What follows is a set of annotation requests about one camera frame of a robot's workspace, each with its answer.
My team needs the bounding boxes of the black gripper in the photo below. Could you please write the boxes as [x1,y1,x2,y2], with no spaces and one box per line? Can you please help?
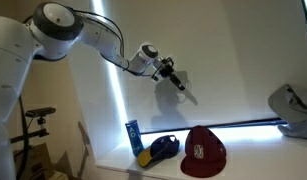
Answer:
[152,57,185,91]

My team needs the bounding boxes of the red baseball cap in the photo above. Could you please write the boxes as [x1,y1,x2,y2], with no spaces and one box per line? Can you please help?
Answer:
[180,126,226,178]

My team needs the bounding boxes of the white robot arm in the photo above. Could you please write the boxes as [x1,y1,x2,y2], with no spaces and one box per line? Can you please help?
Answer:
[0,2,184,180]

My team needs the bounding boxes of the navy cap with yellow brim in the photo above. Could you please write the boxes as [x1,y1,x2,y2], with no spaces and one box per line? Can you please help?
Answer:
[137,135,180,167]

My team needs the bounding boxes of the grey cap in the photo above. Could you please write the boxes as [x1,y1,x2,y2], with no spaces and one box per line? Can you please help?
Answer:
[268,84,307,139]

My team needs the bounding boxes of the blue tennis ball can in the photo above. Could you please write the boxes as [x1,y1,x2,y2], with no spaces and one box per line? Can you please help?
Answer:
[125,120,144,157]

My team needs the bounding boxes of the black camera on stand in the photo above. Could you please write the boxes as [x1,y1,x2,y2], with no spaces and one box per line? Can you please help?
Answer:
[25,107,56,138]

